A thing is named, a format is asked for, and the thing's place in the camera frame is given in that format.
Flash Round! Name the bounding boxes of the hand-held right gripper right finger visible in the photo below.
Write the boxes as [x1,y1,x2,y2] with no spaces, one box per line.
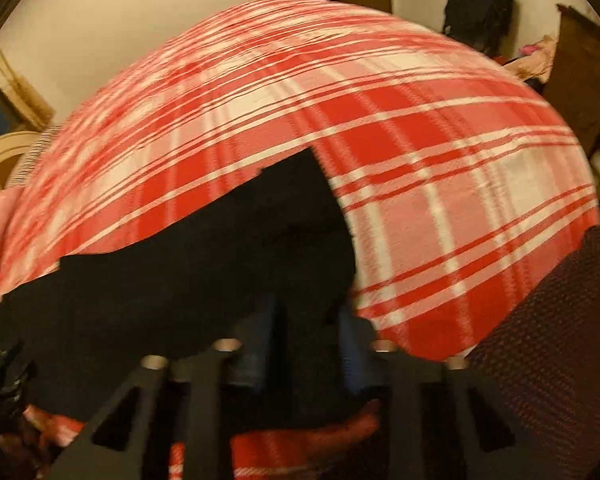
[332,310,546,480]

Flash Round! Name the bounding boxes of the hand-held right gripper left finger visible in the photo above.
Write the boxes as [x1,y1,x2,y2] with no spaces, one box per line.
[45,305,281,480]

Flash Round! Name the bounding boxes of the black pants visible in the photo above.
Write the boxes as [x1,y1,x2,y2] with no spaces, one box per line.
[0,147,381,431]

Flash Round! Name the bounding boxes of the dark red mesh cloth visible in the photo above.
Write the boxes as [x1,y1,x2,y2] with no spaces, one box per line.
[467,225,600,480]

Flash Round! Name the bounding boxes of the red plaid blanket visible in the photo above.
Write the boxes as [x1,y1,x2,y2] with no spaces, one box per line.
[0,0,600,480]

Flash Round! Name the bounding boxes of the grey striped cloth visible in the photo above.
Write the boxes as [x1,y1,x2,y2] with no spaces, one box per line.
[10,125,56,186]

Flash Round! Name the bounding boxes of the cream round headboard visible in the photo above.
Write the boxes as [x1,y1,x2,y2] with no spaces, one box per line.
[0,132,41,206]

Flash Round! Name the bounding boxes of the pink cloth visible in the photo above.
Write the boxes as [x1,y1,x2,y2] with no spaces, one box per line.
[502,35,556,83]

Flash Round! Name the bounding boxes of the dark wooden cabinet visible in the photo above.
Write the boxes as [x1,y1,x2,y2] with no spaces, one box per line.
[542,4,600,156]

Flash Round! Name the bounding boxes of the black backpack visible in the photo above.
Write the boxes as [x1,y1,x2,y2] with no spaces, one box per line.
[442,0,516,56]

